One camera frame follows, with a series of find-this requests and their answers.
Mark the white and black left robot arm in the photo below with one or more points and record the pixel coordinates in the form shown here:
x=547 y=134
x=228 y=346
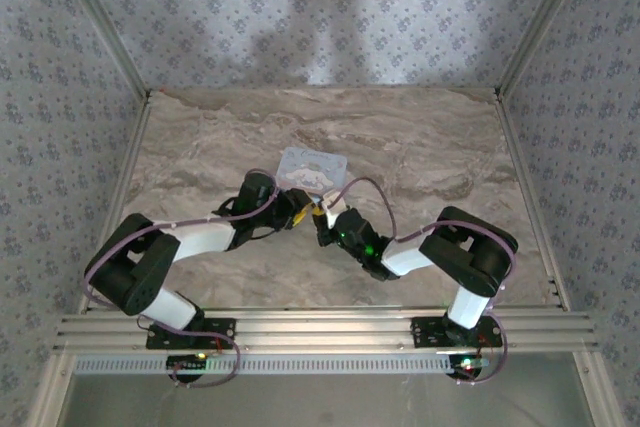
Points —
x=205 y=237

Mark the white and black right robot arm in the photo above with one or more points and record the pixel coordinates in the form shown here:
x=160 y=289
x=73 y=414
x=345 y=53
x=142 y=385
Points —
x=407 y=257

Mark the right controller board green light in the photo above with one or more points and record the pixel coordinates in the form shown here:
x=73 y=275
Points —
x=470 y=364

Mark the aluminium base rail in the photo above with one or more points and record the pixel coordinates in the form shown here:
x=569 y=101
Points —
x=320 y=329

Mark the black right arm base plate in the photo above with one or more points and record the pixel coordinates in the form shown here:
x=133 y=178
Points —
x=425 y=332

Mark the aluminium table side rail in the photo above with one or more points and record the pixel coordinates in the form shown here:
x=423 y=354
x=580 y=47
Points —
x=522 y=172
x=127 y=162

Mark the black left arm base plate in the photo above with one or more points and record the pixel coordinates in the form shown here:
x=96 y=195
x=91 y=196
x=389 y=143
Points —
x=220 y=329

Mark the aluminium corner post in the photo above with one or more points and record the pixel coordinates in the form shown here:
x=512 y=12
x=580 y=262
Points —
x=107 y=32
x=537 y=27

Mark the aluminium frame leg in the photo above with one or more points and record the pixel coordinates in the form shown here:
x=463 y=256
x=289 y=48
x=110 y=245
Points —
x=52 y=387
x=597 y=392

